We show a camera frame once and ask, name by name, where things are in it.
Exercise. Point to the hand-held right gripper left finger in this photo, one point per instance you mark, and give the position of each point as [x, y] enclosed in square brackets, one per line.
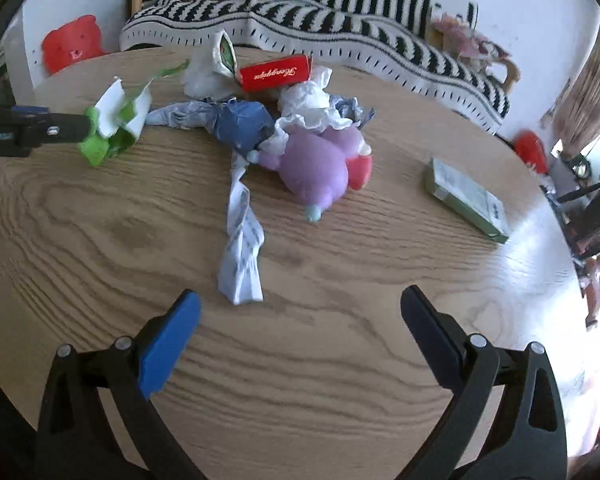
[172, 340]

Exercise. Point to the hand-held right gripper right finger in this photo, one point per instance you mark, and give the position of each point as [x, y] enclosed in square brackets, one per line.
[427, 332]

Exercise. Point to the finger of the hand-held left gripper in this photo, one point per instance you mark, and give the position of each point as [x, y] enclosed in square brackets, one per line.
[29, 110]
[62, 129]

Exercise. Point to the green and white torn wrapper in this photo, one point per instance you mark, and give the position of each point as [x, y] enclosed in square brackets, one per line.
[115, 110]

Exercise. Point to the white blue printed wrapper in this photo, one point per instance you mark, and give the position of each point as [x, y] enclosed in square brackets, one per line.
[240, 240]

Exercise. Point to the red bear-shaped stool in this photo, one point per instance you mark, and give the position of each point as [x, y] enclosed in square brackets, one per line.
[72, 45]
[531, 150]

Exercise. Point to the green cardboard box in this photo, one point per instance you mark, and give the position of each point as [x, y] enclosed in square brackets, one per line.
[467, 197]

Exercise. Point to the white plastic bag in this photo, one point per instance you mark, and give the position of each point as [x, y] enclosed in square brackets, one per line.
[202, 77]

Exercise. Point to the crumpled dark blue bag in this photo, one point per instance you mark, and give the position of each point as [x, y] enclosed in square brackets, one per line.
[240, 122]

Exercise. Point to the white snack packet green inside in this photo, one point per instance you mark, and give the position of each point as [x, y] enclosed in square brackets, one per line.
[226, 55]

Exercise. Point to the purple plush toy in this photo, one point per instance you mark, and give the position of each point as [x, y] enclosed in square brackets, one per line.
[312, 165]

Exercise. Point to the black metal rack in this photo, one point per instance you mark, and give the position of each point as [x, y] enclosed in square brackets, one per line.
[592, 205]

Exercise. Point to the red cardboard box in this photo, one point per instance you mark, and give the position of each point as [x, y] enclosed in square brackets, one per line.
[272, 74]

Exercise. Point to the small blue patterned wrapper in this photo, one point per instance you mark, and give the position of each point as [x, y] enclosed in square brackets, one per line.
[355, 110]

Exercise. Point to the crumpled white tissue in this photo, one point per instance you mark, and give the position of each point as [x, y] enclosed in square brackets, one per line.
[307, 102]

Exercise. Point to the beige curtain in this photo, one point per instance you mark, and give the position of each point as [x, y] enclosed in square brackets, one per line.
[592, 90]

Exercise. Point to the pink printed cushion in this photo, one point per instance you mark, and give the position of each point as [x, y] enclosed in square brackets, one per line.
[462, 37]

